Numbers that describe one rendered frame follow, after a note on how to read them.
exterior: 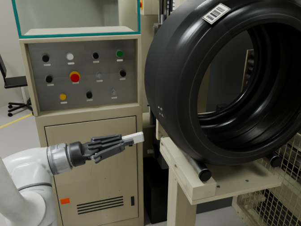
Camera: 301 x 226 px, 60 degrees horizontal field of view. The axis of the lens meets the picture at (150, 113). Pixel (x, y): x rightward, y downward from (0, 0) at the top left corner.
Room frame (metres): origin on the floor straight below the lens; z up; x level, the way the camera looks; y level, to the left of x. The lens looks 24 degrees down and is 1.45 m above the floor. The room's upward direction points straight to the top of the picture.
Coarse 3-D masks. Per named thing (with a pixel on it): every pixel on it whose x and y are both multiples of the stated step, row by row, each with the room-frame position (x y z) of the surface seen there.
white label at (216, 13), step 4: (220, 4) 0.72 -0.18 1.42; (216, 8) 0.71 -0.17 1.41; (220, 8) 0.71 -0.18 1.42; (224, 8) 0.70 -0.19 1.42; (228, 8) 0.70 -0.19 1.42; (212, 12) 0.71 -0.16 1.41; (216, 12) 0.70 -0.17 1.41; (220, 12) 0.70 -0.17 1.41; (224, 12) 0.69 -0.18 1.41; (204, 16) 0.71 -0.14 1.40; (208, 16) 0.70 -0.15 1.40; (212, 16) 0.70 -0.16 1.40; (216, 16) 0.69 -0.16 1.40; (220, 16) 0.68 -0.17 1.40; (208, 20) 0.69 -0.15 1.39; (212, 20) 0.69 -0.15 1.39; (216, 20) 0.68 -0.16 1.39
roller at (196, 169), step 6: (180, 150) 0.86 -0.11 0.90; (186, 156) 0.80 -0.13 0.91; (192, 162) 0.76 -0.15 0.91; (198, 162) 0.74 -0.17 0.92; (192, 168) 0.75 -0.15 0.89; (198, 168) 0.72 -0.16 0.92; (204, 168) 0.71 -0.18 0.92; (198, 174) 0.70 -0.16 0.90; (204, 174) 0.70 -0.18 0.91; (210, 174) 0.70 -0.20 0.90; (204, 180) 0.70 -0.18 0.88
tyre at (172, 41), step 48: (192, 0) 0.87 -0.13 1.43; (240, 0) 0.73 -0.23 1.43; (288, 0) 0.76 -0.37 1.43; (192, 48) 0.68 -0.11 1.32; (288, 48) 0.98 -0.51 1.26; (192, 96) 0.67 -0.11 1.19; (240, 96) 1.05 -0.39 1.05; (288, 96) 0.93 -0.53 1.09; (192, 144) 0.68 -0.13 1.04; (240, 144) 0.87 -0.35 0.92
